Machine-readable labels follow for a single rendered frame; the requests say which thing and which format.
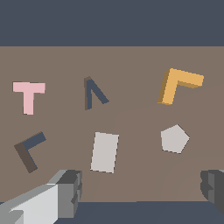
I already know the grey rectangular block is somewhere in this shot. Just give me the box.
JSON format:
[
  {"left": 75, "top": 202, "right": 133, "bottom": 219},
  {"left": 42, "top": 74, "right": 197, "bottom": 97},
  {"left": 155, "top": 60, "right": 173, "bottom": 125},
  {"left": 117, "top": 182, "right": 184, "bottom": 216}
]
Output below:
[{"left": 89, "top": 131, "right": 120, "bottom": 174}]

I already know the grey pentagon block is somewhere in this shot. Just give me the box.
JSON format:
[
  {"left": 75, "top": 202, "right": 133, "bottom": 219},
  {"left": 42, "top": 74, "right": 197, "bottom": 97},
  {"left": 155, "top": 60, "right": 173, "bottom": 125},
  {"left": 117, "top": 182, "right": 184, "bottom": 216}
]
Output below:
[{"left": 160, "top": 123, "right": 191, "bottom": 155}]

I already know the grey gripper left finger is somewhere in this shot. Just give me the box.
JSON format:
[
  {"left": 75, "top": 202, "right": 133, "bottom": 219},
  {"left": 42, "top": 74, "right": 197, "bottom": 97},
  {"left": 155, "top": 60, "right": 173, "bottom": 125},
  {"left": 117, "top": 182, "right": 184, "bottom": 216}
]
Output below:
[{"left": 0, "top": 169, "right": 83, "bottom": 224}]

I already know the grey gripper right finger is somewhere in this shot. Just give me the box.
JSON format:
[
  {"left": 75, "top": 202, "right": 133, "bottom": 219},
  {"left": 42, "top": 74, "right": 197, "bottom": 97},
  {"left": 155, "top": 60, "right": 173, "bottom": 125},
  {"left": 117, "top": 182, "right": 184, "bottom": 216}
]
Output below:
[{"left": 199, "top": 169, "right": 224, "bottom": 216}]

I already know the pink T-shaped block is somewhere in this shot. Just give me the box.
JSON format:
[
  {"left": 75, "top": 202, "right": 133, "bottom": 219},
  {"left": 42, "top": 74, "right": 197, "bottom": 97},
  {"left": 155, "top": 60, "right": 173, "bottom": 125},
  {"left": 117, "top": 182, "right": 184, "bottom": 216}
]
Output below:
[{"left": 12, "top": 81, "right": 46, "bottom": 116}]

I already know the orange L-shaped block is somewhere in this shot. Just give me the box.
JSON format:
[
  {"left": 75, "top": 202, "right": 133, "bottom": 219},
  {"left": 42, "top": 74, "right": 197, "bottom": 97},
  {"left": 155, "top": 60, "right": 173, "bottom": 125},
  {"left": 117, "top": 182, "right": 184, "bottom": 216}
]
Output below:
[{"left": 157, "top": 67, "right": 205, "bottom": 106}]

